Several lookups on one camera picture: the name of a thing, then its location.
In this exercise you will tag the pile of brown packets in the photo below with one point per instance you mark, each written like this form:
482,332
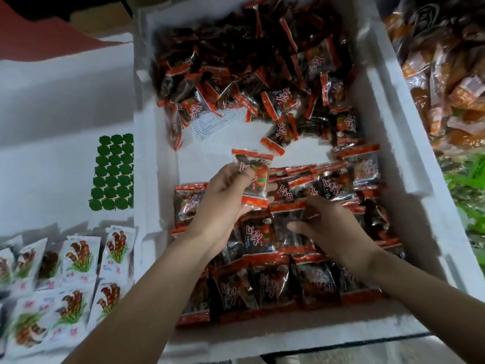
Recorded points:
443,87

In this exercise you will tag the person's left hand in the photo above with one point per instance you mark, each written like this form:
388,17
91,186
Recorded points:
220,208

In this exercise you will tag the pile of green packets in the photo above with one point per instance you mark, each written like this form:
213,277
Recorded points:
468,201

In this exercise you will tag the pile of dark red packets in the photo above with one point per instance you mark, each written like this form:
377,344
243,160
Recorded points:
250,56

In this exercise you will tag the person's right hand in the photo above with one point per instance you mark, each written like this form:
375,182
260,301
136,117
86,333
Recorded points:
333,227

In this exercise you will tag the pile of white printed packets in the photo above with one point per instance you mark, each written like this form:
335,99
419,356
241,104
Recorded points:
68,288

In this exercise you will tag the person's left forearm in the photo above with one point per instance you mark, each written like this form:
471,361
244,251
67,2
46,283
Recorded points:
133,314

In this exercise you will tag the dark red snack packet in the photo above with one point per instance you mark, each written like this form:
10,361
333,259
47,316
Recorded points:
254,174

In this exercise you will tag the small white paper slip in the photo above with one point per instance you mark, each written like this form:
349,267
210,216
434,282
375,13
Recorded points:
208,125

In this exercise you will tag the person's right forearm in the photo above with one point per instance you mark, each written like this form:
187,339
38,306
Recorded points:
424,307

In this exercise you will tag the green leaf-pattern sheet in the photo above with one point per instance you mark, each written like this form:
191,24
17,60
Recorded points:
112,172

